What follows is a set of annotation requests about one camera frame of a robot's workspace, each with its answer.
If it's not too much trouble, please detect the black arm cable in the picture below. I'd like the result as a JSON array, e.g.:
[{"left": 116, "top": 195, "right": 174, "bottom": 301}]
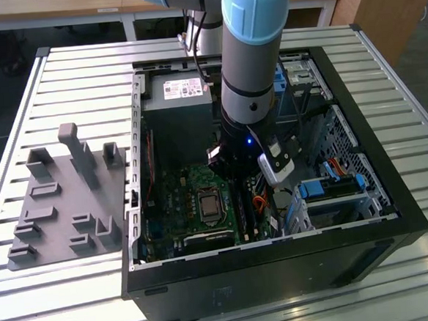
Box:
[{"left": 186, "top": 6, "right": 215, "bottom": 89}]

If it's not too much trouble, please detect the wooden cabinet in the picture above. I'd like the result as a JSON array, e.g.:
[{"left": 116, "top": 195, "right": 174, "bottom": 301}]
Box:
[{"left": 329, "top": 0, "right": 428, "bottom": 70}]

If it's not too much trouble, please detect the red and black fan wire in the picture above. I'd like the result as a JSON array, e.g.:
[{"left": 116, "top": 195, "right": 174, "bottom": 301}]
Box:
[{"left": 142, "top": 133, "right": 158, "bottom": 206}]

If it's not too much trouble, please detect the orange wire coil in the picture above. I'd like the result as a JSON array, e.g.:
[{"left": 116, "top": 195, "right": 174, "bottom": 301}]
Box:
[{"left": 251, "top": 193, "right": 273, "bottom": 217}]

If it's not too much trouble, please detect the hard disk in blue carrier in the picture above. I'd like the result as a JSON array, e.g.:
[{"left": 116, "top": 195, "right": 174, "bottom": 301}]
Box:
[{"left": 296, "top": 174, "right": 367, "bottom": 202}]

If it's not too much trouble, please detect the silver CPU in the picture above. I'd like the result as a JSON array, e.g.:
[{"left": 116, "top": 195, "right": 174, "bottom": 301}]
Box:
[{"left": 200, "top": 196, "right": 221, "bottom": 217}]

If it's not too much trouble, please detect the grey power supply unit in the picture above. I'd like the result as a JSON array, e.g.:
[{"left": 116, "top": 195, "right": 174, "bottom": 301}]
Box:
[{"left": 140, "top": 72, "right": 222, "bottom": 169}]

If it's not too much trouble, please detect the grey metal drive cage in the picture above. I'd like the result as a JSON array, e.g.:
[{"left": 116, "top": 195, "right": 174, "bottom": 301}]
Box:
[{"left": 270, "top": 55, "right": 336, "bottom": 128}]

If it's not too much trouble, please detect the black open PC case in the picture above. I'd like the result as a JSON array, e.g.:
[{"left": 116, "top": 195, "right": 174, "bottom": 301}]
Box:
[{"left": 104, "top": 38, "right": 428, "bottom": 321}]

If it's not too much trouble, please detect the wooden desk white frame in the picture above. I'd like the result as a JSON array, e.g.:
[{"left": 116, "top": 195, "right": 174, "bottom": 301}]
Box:
[{"left": 0, "top": 0, "right": 345, "bottom": 51}]

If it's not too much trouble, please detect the metal CPU socket cover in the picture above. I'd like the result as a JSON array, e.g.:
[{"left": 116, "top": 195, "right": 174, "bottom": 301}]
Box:
[{"left": 196, "top": 185, "right": 229, "bottom": 229}]

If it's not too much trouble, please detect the grey metal disk bay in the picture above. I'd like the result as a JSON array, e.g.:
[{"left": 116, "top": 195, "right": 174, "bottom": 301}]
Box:
[{"left": 281, "top": 177, "right": 396, "bottom": 237}]

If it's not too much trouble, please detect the green motherboard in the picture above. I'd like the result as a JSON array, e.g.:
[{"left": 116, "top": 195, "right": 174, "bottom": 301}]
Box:
[{"left": 140, "top": 158, "right": 280, "bottom": 264}]

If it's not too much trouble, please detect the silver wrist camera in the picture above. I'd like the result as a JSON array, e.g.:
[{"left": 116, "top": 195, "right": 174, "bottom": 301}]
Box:
[{"left": 255, "top": 132, "right": 298, "bottom": 188}]

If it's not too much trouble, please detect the blue plastic drive latch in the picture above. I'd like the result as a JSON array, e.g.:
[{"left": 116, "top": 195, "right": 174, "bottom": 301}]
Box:
[{"left": 270, "top": 60, "right": 288, "bottom": 95}]

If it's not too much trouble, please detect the black cable bundle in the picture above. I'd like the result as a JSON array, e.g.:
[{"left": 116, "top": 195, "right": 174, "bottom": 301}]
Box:
[{"left": 285, "top": 82, "right": 333, "bottom": 152}]

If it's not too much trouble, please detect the dark RAM stick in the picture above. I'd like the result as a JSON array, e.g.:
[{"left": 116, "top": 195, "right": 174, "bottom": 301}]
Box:
[{"left": 241, "top": 181, "right": 259, "bottom": 238}]

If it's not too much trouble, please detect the grey plastic parts rack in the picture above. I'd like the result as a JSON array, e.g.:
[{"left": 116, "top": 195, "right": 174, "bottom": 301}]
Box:
[{"left": 0, "top": 118, "right": 137, "bottom": 272}]

